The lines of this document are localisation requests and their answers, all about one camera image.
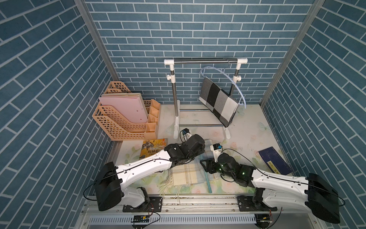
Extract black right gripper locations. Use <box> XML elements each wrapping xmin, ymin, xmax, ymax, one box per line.
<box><xmin>199</xmin><ymin>157</ymin><xmax>234</xmax><ymax>179</ymax></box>

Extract pastel plaid scarf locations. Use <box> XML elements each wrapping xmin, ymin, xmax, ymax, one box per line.
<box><xmin>159</xmin><ymin>139</ymin><xmax>220</xmax><ymax>196</ymax></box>

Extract green clothes hanger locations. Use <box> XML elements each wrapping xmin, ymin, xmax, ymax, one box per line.
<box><xmin>200</xmin><ymin>155</ymin><xmax>213</xmax><ymax>194</ymax></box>

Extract black white checkered scarf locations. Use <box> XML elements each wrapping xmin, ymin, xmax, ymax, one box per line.
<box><xmin>199</xmin><ymin>77</ymin><xmax>239</xmax><ymax>127</ymax></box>

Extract light blue clothes hanger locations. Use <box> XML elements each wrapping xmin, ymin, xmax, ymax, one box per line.
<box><xmin>199</xmin><ymin>63</ymin><xmax>247</xmax><ymax>109</ymax></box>

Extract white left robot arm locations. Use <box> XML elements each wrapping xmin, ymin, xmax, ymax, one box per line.
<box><xmin>90</xmin><ymin>134</ymin><xmax>205</xmax><ymax>211</ymax></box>

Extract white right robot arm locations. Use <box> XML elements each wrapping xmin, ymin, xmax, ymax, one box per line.
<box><xmin>200</xmin><ymin>153</ymin><xmax>341</xmax><ymax>224</ymax></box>

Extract yellow comic book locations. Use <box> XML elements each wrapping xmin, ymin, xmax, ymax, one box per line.
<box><xmin>139</xmin><ymin>138</ymin><xmax>168</xmax><ymax>159</ymax></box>

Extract dark blue notebook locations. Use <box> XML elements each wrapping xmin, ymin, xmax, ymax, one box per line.
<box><xmin>258</xmin><ymin>147</ymin><xmax>293</xmax><ymax>175</ymax></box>

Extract white steel clothes rack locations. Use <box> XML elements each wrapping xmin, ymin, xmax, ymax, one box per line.
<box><xmin>164</xmin><ymin>58</ymin><xmax>248</xmax><ymax>139</ymax></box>

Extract pink pressure file folder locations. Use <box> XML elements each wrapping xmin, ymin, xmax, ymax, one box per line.
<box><xmin>99</xmin><ymin>97</ymin><xmax>148</xmax><ymax>124</ymax></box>

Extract orange plastic file organizer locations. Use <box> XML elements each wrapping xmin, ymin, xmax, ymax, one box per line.
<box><xmin>92</xmin><ymin>81</ymin><xmax>161</xmax><ymax>141</ymax></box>

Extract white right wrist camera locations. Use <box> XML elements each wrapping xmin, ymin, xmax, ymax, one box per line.
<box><xmin>210</xmin><ymin>143</ymin><xmax>223</xmax><ymax>163</ymax></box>

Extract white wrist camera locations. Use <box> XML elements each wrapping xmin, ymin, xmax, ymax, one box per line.
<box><xmin>179</xmin><ymin>128</ymin><xmax>192</xmax><ymax>143</ymax></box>
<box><xmin>210</xmin><ymin>143</ymin><xmax>223</xmax><ymax>163</ymax></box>

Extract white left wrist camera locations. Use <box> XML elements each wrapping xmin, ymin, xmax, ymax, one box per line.
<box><xmin>179</xmin><ymin>128</ymin><xmax>192</xmax><ymax>143</ymax></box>

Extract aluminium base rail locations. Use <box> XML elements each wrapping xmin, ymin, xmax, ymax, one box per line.
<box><xmin>82</xmin><ymin>194</ymin><xmax>275</xmax><ymax>227</ymax></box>

